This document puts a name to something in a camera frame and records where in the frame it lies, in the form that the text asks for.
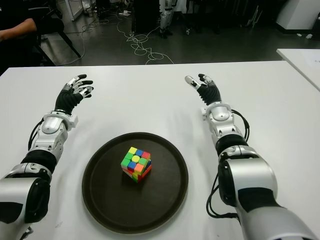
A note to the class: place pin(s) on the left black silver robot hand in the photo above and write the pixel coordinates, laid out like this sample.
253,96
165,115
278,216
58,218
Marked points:
66,100

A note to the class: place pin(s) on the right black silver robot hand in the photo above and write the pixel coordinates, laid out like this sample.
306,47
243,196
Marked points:
210,93

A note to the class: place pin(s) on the multicoloured Rubik's cube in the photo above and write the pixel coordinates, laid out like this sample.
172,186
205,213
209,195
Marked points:
135,162

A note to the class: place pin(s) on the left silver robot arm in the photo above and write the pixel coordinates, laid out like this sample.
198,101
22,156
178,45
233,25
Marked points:
50,127

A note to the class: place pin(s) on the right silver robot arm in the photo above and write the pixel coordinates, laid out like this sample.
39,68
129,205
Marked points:
247,180

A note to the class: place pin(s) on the dark brown round plate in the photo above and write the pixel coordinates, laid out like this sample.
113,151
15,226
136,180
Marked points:
165,200

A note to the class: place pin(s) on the black chair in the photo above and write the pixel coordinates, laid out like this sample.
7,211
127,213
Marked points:
71,46

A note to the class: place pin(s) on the seated person in black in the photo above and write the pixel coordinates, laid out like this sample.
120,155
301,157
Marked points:
15,30

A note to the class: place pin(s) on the pale folding stand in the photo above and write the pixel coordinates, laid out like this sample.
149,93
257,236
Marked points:
253,17

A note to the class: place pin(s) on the white board panel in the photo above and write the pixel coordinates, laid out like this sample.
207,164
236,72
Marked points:
76,10

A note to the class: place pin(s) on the white side table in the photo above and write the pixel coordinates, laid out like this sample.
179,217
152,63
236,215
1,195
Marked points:
302,62

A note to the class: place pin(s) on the black cabinet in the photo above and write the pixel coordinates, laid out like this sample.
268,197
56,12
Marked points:
146,15

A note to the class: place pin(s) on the white power strip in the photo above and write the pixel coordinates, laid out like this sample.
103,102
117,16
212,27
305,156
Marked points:
125,13

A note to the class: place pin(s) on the small white floor object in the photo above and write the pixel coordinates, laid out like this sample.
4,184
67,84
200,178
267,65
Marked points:
309,36

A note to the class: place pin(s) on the white machine housing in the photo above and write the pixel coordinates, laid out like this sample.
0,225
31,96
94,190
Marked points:
295,15

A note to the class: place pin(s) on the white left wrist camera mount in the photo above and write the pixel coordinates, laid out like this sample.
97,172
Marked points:
73,122

